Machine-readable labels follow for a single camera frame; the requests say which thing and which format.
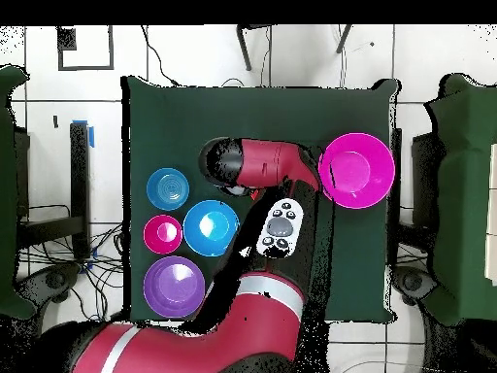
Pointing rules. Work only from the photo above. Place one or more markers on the small blue bowl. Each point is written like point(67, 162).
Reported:
point(167, 189)

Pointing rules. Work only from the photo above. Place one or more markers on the large blue bowl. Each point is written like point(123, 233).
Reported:
point(211, 228)

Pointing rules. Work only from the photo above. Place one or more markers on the green covered side table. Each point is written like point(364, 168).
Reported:
point(462, 194)
point(7, 194)

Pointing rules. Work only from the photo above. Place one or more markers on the white boxes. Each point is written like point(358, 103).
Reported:
point(492, 213)

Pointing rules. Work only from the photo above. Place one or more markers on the purple bowl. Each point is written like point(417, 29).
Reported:
point(173, 286)

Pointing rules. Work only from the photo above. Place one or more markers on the small magenta bowl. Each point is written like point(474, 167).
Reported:
point(162, 234)

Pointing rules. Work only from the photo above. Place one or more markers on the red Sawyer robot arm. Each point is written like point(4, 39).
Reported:
point(252, 311)

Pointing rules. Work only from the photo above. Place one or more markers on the black stand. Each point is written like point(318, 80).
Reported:
point(79, 175)
point(425, 175)

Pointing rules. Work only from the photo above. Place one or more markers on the black office chair base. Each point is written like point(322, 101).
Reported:
point(411, 281)
point(54, 279)

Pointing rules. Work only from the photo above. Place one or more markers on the dark green table cloth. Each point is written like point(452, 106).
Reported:
point(233, 112)

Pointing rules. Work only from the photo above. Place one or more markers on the large pink bowl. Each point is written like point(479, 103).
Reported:
point(361, 171)

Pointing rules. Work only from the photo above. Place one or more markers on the black metal leg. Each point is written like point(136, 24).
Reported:
point(244, 46)
point(343, 39)

